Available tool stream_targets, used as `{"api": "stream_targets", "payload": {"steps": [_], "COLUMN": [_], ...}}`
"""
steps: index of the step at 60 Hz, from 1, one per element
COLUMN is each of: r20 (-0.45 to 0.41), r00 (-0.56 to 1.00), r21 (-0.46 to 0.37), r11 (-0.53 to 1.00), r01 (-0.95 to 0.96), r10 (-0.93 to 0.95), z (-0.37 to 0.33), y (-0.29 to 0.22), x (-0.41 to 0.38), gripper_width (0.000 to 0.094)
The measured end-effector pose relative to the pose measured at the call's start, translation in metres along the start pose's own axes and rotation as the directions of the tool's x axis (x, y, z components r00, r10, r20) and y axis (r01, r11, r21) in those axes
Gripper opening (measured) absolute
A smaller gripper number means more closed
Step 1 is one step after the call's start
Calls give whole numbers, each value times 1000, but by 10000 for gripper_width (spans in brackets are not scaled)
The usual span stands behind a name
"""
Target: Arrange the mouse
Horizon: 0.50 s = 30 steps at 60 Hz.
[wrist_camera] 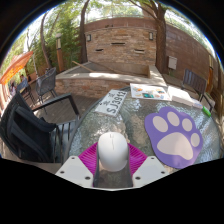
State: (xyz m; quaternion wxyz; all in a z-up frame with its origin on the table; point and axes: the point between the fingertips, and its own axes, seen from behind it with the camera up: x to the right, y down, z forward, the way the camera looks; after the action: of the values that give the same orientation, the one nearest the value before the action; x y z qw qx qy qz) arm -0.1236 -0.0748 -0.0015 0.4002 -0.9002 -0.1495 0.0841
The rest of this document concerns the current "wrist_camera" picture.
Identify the grey utility wall box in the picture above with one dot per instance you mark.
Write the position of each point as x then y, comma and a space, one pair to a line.
172, 62

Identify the slender leaning tree trunk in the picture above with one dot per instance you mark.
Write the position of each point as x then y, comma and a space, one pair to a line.
82, 40

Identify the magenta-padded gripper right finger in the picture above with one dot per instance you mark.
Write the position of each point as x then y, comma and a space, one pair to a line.
148, 166

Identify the person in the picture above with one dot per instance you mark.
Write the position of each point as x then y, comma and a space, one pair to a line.
23, 80

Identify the dark slatted patio chair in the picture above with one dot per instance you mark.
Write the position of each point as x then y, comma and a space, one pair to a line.
195, 81

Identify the black cushioned patio armchair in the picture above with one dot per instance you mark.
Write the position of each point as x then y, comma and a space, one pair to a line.
23, 133

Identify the wall lamp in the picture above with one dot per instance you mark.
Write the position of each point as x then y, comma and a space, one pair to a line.
88, 37
150, 36

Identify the thick tree trunk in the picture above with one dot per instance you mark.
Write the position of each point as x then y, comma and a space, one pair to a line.
161, 46

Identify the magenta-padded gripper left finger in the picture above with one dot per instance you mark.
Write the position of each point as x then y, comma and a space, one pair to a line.
75, 166

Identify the black mesh patio chair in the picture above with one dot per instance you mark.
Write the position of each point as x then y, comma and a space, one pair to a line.
46, 81

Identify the green cylindrical object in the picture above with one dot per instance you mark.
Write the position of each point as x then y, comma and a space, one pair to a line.
206, 111

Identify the purple paw-shaped mouse pad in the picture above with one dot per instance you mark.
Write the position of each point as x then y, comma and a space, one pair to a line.
173, 138

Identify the large white flat box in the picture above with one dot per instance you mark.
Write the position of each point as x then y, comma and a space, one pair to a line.
180, 96

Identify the small white flat box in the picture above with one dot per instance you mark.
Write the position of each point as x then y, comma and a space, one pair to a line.
197, 105

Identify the white computer mouse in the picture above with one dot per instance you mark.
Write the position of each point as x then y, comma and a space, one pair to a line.
112, 151

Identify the stone raised basin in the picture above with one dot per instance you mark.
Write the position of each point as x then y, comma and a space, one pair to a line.
96, 83

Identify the white license plate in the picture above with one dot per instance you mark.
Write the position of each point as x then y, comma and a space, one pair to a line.
111, 102

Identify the orange patio umbrella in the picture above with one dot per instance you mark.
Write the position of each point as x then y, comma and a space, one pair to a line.
16, 66

